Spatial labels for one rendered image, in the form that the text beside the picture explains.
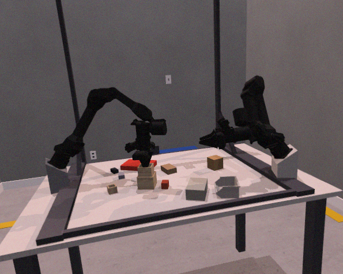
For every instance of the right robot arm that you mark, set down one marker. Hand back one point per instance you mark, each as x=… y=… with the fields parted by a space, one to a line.
x=73 y=144

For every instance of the red flat rectangular board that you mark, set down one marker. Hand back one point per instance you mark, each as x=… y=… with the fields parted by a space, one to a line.
x=133 y=164

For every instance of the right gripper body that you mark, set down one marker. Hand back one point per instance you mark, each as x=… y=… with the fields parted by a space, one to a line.
x=144 y=144

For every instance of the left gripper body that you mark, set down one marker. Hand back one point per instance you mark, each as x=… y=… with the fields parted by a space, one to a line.
x=231 y=136

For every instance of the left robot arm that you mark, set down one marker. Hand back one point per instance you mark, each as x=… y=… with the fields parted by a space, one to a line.
x=253 y=119

